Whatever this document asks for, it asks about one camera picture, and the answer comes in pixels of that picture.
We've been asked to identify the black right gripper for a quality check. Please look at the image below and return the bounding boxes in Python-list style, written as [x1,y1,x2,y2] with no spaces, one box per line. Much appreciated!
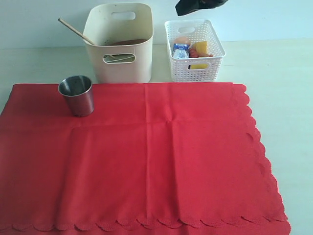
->
[175,0,228,16]

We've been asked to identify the brown egg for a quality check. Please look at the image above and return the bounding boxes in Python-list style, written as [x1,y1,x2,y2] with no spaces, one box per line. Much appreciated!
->
[174,37,191,45]

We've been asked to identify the small milk carton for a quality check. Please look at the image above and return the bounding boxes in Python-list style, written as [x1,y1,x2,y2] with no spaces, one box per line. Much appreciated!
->
[172,43,189,59]

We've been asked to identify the yellow cheese wedge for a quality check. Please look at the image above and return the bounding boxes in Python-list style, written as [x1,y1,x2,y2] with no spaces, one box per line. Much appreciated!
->
[192,41,208,54]

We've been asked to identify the red sausage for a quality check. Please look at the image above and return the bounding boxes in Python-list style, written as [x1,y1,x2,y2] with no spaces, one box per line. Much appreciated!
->
[189,47,199,58]

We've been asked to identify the yellow lemon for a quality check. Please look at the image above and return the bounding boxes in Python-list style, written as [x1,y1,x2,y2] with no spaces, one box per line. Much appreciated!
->
[189,64,209,70]

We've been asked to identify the brown wooden plate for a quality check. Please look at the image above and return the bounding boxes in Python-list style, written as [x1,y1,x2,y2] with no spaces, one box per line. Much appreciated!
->
[111,39,147,46]

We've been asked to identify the pale green bowl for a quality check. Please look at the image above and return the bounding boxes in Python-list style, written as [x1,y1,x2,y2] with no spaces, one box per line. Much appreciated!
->
[103,54,135,64]

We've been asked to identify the wooden chopstick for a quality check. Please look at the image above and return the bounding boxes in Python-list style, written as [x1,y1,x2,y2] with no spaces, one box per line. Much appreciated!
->
[58,18,97,46]

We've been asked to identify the orange fried chicken piece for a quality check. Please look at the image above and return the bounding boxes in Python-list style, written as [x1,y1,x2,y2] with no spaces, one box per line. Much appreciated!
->
[198,52,214,57]

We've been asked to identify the white lattice plastic basket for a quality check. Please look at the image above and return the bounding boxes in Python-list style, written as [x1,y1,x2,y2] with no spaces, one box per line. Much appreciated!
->
[164,19,225,82]

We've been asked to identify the cream plastic bin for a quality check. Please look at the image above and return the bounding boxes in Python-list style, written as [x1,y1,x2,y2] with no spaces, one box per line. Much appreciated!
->
[83,3,154,83]

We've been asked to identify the stainless steel cup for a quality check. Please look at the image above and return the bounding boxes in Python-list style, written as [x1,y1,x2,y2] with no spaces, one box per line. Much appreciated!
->
[58,75,94,117]

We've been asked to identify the red tablecloth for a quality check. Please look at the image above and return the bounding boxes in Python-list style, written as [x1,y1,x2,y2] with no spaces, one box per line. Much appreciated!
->
[0,83,291,235]

